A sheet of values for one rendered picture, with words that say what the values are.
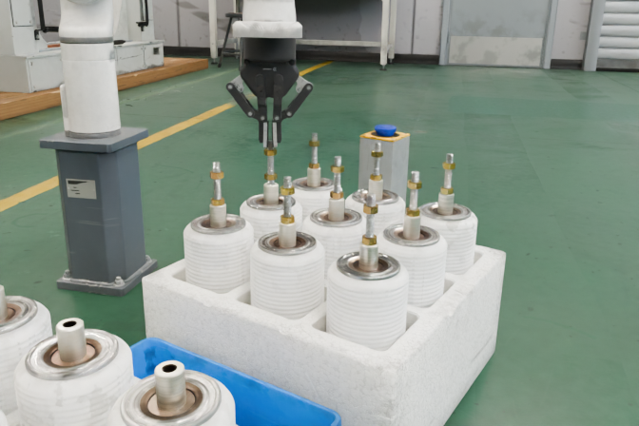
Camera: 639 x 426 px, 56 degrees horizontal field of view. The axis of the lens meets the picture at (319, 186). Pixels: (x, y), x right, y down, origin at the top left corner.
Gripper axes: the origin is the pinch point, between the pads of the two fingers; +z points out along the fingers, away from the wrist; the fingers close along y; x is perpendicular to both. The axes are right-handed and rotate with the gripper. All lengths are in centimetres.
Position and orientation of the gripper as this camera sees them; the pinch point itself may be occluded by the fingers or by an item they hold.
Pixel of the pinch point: (270, 133)
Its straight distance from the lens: 89.6
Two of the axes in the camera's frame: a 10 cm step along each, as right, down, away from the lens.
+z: -0.2, 9.6, 2.9
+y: -10.0, 0.0, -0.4
